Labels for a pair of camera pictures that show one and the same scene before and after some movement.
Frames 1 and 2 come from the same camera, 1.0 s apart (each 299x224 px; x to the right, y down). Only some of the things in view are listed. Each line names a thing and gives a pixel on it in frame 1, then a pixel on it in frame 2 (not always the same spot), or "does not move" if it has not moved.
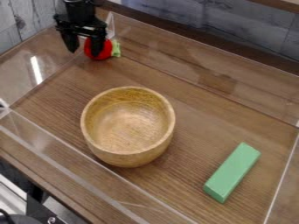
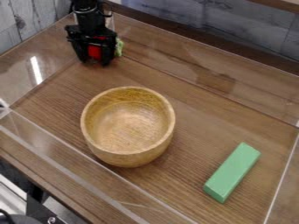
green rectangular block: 231,172 does not move
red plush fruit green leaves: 109,49 does not move
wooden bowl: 127,124 does not move
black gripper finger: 97,42 -> 107,51
